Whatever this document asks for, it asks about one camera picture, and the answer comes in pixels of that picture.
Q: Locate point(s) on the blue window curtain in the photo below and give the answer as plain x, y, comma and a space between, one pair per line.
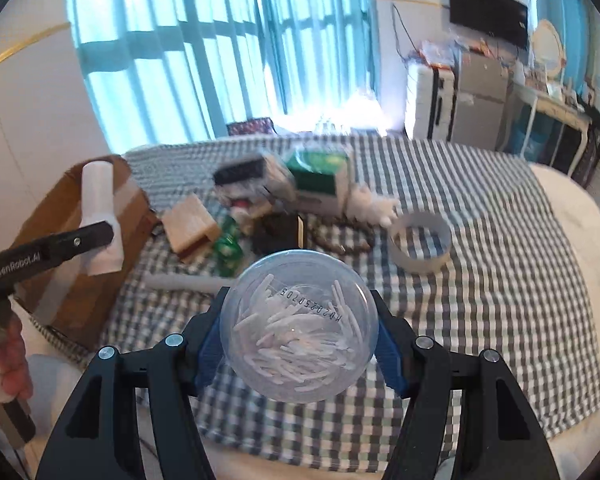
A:
181, 71

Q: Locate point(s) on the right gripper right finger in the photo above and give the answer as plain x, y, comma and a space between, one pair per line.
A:
500, 436

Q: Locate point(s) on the black white plastic bag bundle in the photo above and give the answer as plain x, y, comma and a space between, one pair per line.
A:
257, 177

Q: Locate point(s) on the oval vanity mirror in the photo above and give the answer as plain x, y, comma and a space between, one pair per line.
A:
547, 49

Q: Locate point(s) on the small wooden box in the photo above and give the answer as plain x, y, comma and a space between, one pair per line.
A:
190, 228

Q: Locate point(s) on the black square box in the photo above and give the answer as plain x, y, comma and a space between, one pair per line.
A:
277, 233

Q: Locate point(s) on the green white carton box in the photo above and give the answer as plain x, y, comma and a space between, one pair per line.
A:
323, 176

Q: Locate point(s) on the clear cotton swab container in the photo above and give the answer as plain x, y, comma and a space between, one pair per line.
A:
299, 326

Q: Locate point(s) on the white suitcase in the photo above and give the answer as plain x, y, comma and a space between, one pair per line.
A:
428, 101

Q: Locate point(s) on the white dressing table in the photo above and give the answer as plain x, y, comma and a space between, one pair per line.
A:
541, 104

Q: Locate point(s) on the green snack packet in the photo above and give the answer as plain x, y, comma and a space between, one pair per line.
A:
227, 251

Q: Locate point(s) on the black wall television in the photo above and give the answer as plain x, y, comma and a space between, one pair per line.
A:
501, 19

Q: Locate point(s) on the checkered bed cloth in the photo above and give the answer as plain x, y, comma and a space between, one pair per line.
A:
503, 277

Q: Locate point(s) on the patterned dark bag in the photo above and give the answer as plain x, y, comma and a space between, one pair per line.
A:
263, 125

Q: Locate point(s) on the brown cardboard box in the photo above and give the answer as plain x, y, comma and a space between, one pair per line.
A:
66, 299

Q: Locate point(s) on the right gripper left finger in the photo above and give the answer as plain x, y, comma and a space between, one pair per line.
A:
96, 435

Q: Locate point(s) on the grey mini fridge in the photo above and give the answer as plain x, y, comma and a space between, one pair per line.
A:
480, 94

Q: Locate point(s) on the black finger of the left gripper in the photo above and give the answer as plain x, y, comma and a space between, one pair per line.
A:
28, 260

